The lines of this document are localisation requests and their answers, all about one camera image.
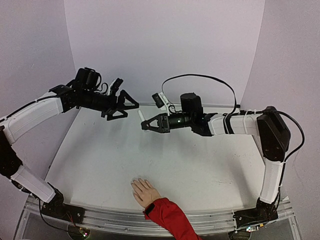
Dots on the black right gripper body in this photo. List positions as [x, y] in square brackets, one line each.
[164, 122]

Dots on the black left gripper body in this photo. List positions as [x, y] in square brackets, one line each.
[101, 104]

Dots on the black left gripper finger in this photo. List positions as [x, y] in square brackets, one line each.
[114, 114]
[126, 102]

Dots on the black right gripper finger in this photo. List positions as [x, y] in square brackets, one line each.
[147, 127]
[154, 119]

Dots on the white nail polish cap brush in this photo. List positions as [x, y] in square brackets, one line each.
[141, 115]

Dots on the red jacket sleeve forearm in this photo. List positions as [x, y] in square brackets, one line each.
[169, 216]

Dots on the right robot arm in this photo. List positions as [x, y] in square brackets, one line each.
[268, 129]

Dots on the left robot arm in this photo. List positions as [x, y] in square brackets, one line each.
[81, 92]

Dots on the mannequin hand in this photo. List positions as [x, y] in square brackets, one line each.
[144, 193]

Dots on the circuit board with leds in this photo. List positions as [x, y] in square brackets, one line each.
[78, 233]

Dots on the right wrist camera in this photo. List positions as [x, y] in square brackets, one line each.
[161, 101]

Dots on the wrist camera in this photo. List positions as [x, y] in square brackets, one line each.
[114, 86]
[161, 101]

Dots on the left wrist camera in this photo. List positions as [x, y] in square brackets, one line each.
[114, 86]

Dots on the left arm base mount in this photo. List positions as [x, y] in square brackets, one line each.
[56, 208]

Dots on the aluminium front rail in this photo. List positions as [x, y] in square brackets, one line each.
[204, 223]

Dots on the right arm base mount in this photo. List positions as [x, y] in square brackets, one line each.
[262, 213]

